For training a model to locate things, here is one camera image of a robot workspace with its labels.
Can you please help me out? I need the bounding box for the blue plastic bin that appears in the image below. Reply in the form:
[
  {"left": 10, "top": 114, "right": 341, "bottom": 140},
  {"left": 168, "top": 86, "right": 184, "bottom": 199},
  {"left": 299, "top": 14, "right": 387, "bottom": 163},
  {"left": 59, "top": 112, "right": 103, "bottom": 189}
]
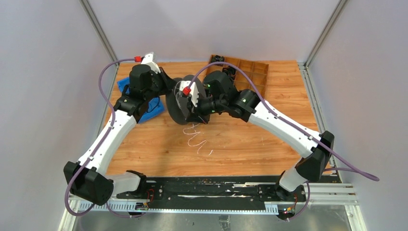
[{"left": 116, "top": 77, "right": 165, "bottom": 124}]

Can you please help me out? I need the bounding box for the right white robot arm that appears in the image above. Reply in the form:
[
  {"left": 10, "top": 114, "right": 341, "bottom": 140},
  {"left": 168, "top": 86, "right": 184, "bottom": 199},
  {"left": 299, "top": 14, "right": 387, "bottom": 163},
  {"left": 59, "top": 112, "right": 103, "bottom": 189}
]
[{"left": 177, "top": 71, "right": 334, "bottom": 201}]

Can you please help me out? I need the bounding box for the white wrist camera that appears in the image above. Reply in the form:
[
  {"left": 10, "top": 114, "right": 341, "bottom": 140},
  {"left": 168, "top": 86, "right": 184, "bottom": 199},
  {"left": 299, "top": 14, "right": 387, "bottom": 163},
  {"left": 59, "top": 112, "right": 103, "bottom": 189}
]
[
  {"left": 179, "top": 80, "right": 199, "bottom": 107},
  {"left": 141, "top": 52, "right": 161, "bottom": 74}
]

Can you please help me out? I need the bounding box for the wooden compartment tray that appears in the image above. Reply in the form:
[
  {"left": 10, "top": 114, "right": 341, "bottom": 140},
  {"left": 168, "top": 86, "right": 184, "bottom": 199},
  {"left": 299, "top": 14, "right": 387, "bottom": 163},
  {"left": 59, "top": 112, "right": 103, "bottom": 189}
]
[{"left": 205, "top": 54, "right": 269, "bottom": 97}]

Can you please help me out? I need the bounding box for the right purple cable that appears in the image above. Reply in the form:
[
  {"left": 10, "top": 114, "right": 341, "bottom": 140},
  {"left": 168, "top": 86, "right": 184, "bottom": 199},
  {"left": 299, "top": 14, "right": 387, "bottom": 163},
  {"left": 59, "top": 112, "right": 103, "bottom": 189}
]
[{"left": 182, "top": 62, "right": 381, "bottom": 221}]

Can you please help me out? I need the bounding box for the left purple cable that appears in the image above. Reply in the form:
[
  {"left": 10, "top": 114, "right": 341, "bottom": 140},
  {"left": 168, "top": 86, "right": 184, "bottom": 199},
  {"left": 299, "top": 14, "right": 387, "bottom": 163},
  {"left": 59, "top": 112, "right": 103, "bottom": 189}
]
[{"left": 64, "top": 56, "right": 147, "bottom": 218}]

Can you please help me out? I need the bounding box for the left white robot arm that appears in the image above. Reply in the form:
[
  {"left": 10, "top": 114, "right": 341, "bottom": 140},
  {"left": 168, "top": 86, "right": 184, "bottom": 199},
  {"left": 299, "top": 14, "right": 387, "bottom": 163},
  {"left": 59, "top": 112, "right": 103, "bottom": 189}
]
[{"left": 63, "top": 63, "right": 176, "bottom": 205}]

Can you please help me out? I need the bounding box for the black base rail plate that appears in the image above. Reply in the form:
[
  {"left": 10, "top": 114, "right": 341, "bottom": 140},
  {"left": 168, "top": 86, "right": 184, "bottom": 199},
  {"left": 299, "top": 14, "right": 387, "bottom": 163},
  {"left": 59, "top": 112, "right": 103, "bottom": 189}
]
[{"left": 115, "top": 175, "right": 307, "bottom": 211}]

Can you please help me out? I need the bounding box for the purple cable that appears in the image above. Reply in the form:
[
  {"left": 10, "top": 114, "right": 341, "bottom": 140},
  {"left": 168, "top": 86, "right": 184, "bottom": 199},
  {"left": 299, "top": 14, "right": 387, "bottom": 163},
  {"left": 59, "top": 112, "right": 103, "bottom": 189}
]
[
  {"left": 182, "top": 62, "right": 381, "bottom": 221},
  {"left": 64, "top": 56, "right": 147, "bottom": 218}
]

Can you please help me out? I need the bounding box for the black cable spool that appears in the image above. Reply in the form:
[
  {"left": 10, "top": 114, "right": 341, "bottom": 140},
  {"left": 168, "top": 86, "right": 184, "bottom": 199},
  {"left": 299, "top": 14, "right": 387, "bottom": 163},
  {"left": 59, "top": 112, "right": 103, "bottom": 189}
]
[{"left": 166, "top": 75, "right": 209, "bottom": 125}]

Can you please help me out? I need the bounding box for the white thin wire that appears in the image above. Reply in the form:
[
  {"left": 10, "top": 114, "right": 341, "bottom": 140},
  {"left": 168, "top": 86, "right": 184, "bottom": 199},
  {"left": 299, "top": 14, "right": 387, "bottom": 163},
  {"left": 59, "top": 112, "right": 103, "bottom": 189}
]
[{"left": 173, "top": 83, "right": 215, "bottom": 157}]

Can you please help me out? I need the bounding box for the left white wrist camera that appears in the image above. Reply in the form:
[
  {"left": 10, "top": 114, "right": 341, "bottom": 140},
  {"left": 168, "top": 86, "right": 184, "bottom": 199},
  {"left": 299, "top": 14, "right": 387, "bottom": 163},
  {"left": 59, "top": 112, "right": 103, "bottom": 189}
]
[{"left": 141, "top": 52, "right": 161, "bottom": 74}]

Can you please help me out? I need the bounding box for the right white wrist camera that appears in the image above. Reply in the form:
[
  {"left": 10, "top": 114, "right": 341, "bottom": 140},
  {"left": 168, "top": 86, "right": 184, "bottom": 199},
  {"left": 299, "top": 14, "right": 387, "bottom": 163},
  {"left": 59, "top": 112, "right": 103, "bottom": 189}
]
[{"left": 179, "top": 80, "right": 199, "bottom": 107}]

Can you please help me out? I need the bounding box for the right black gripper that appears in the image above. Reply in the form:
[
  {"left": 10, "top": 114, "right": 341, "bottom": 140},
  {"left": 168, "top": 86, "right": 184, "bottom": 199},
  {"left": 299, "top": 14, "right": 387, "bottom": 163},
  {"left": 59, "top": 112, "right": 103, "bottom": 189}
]
[{"left": 185, "top": 92, "right": 225, "bottom": 126}]

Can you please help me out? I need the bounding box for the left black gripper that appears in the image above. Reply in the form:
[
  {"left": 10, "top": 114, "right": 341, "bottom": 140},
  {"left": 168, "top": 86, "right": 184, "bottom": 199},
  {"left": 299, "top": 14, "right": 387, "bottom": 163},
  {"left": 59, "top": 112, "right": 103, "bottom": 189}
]
[{"left": 145, "top": 66, "right": 176, "bottom": 101}]

